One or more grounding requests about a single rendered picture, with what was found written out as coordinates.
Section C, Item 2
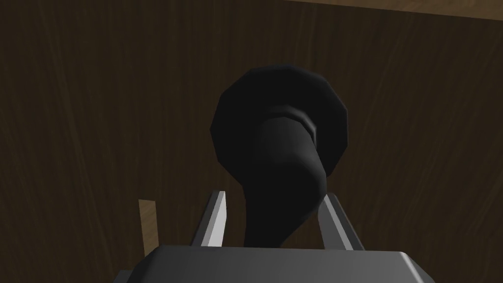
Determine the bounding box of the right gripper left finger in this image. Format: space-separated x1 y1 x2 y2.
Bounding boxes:
190 190 227 248

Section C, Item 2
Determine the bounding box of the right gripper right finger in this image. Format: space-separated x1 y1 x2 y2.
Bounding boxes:
317 192 365 251

